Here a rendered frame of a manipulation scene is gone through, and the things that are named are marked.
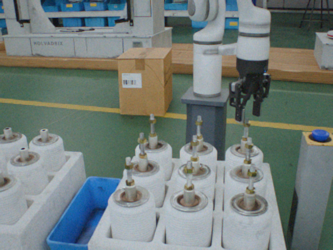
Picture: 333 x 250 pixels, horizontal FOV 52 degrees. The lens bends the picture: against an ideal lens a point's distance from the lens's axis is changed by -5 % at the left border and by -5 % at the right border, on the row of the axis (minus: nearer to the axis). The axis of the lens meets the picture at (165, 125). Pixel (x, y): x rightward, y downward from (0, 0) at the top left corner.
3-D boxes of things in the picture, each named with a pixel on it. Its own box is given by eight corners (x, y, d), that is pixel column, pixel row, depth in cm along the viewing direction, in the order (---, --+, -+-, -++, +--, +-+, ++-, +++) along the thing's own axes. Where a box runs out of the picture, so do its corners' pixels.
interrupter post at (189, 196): (197, 203, 69) (197, 189, 68) (187, 207, 68) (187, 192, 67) (190, 197, 71) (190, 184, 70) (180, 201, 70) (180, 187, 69)
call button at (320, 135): (309, 136, 82) (310, 128, 82) (325, 136, 82) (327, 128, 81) (312, 143, 79) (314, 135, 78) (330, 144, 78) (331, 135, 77)
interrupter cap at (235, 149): (254, 144, 93) (254, 142, 93) (263, 157, 86) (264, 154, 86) (226, 146, 93) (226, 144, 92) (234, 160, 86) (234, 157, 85)
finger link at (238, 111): (239, 99, 83) (238, 119, 85) (231, 101, 81) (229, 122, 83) (244, 100, 82) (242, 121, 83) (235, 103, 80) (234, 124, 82)
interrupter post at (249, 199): (252, 201, 69) (253, 187, 68) (256, 208, 67) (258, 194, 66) (241, 203, 69) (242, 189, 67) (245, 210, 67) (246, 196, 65)
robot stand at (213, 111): (190, 160, 138) (190, 86, 126) (227, 165, 134) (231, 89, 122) (180, 179, 125) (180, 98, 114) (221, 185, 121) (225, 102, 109)
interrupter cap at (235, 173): (269, 174, 79) (269, 171, 79) (253, 188, 74) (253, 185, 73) (240, 164, 83) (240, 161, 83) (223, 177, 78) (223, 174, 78)
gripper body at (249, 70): (255, 59, 75) (252, 100, 78) (276, 54, 80) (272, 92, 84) (228, 53, 80) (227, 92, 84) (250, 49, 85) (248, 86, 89)
